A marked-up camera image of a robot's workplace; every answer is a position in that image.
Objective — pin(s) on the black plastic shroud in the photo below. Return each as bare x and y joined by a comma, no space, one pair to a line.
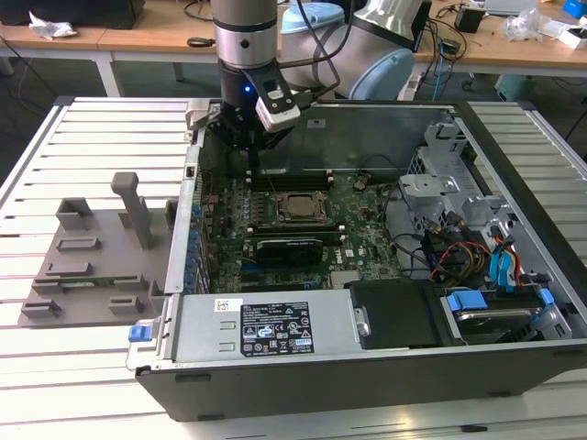
394,311

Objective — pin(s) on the green RAM stick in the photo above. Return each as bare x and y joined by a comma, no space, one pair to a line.
87,284

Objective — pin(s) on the crumpled white paper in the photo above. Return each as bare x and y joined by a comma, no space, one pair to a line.
50,28

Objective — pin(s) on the teal bin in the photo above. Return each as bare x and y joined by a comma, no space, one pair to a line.
513,87

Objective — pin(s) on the silver metal drive cage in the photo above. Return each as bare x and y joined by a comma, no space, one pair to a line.
426,183

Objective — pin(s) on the silver chipset heatsink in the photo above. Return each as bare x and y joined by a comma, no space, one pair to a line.
346,278

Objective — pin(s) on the grey parts rack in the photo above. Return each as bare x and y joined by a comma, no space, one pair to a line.
105,256

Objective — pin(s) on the silver power supply with label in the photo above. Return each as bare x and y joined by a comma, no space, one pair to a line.
206,330

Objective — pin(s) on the wooden desk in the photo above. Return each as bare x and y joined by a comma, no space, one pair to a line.
114,41
513,50

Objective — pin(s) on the green motherboard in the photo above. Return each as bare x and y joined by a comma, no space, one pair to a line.
362,238

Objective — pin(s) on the round coin battery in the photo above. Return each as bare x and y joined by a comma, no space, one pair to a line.
360,184

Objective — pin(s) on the silver CPU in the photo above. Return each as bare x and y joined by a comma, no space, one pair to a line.
300,206

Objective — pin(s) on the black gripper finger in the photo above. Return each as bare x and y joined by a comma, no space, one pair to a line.
215,126
280,137

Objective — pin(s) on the black open PC case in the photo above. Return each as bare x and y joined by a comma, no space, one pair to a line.
321,389

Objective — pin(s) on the white box with black inlay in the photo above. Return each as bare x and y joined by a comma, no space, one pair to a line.
575,41

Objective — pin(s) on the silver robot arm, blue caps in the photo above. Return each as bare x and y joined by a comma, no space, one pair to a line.
243,41

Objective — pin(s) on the blue case latch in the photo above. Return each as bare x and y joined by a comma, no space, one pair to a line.
140,333

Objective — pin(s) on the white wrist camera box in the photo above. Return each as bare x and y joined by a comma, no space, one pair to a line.
280,120

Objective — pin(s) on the clear plastic bags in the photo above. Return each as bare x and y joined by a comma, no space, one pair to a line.
527,25

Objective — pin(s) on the small black adapter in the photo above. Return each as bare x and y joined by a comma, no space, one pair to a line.
451,47

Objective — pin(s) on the small blue box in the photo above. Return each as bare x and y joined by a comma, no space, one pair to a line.
572,7

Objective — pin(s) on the flat grey device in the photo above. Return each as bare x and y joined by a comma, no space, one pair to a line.
509,5

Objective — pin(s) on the hard disk in blue carrier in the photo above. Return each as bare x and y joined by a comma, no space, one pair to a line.
465,302

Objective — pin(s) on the large black box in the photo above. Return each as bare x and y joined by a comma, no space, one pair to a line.
69,11

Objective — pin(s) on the small black box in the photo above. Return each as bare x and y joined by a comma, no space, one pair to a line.
468,19

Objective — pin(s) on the thin metal locking lever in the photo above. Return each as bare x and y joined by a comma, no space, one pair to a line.
271,183

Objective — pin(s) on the black graphics card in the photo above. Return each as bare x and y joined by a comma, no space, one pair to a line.
289,252

